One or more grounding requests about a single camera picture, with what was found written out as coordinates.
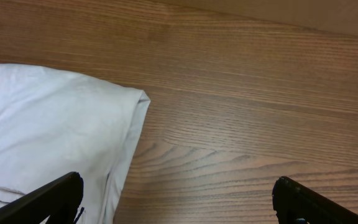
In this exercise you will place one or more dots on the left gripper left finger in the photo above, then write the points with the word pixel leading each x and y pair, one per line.
pixel 57 202

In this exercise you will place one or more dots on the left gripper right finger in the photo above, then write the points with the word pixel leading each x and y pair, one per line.
pixel 294 203

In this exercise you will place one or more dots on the beige khaki shorts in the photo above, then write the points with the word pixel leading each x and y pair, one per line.
pixel 53 122

